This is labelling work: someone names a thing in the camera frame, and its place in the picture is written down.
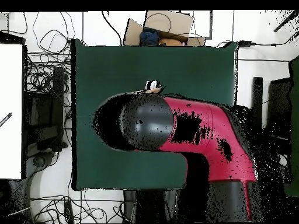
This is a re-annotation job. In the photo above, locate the black power strip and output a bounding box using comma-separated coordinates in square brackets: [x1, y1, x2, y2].
[64, 201, 75, 223]

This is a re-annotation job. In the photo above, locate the dark blue garment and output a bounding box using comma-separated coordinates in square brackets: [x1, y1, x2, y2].
[139, 27, 161, 47]

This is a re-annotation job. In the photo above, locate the orange garment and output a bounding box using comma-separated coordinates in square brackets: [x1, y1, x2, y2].
[159, 37, 184, 47]

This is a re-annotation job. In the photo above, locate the black equipment box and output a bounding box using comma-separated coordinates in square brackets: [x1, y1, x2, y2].
[267, 78, 293, 141]
[24, 92, 55, 152]

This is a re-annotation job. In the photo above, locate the white panel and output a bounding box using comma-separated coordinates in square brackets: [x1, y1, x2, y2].
[0, 43, 23, 180]

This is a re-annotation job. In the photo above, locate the black rod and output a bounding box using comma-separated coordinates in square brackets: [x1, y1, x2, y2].
[273, 10, 299, 33]

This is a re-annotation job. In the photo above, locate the dark green fabric chair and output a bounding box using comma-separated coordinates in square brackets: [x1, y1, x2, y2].
[283, 55, 299, 197]

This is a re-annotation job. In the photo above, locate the black adapter cable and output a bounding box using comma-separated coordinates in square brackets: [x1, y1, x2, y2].
[251, 31, 299, 47]

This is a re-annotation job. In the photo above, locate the black curved cable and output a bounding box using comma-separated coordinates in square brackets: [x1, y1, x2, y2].
[100, 10, 124, 46]

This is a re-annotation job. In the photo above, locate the dark green table cloth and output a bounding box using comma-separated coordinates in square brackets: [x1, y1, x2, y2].
[71, 38, 239, 191]

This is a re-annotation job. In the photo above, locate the thin dark frame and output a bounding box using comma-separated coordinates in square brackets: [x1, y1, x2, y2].
[179, 10, 213, 40]

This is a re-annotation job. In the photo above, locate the brown cardboard box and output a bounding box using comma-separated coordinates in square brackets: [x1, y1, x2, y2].
[123, 10, 207, 47]

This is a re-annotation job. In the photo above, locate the black marker strip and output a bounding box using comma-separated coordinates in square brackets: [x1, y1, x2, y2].
[0, 112, 13, 128]

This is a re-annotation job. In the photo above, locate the black looped cable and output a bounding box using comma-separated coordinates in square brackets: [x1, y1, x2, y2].
[142, 12, 172, 32]

